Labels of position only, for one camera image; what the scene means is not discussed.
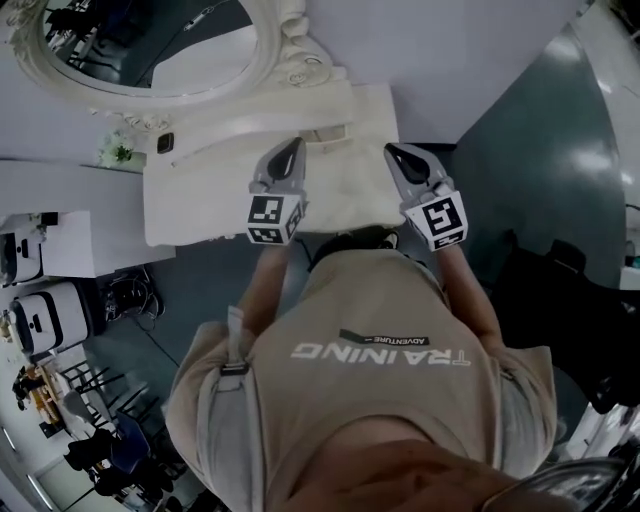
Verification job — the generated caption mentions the grey shoulder strap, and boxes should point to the grey shoulder strap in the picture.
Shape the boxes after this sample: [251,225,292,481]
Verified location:
[219,304,252,377]

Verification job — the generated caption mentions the oval white framed mirror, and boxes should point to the oval white framed mirror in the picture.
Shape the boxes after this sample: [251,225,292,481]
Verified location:
[8,0,347,132]

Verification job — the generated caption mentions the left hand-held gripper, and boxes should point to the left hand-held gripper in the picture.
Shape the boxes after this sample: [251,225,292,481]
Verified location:
[245,136,309,248]

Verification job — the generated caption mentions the black frame chair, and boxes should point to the black frame chair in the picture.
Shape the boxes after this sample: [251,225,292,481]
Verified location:
[58,363,177,504]

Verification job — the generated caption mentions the person's right forearm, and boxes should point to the person's right forearm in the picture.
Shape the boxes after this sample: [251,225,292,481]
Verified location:
[436,246,502,347]

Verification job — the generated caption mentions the cluttered wooden table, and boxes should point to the cluttered wooden table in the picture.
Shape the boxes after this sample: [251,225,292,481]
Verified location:
[8,363,69,439]

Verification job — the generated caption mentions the person's black trousers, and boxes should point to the person's black trousers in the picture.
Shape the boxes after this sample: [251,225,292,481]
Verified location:
[305,224,401,274]

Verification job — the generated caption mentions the white flowers in vase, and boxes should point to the white flowers in vase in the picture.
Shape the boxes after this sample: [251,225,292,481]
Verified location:
[96,128,147,170]

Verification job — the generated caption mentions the tangle of black cables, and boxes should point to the tangle of black cables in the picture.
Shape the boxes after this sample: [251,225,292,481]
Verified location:
[102,267,165,324]

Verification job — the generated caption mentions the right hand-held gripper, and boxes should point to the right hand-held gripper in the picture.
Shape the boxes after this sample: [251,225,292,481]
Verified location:
[383,142,470,252]

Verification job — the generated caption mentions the white and black robot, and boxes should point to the white and black robot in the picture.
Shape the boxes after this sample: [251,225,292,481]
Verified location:
[0,228,45,290]
[8,281,95,362]

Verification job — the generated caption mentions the person's left forearm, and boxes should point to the person's left forearm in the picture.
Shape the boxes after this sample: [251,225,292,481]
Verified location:
[243,241,292,347]

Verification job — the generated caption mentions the person's beige printed shirt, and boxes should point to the person's beige printed shirt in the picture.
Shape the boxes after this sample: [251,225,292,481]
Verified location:
[166,247,559,512]

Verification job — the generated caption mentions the dark curved headset rim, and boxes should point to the dark curved headset rim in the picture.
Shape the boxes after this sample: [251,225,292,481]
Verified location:
[492,457,640,512]

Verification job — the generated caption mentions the white ornate dressing table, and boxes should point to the white ornate dressing table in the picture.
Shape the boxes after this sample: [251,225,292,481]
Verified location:
[141,82,401,248]

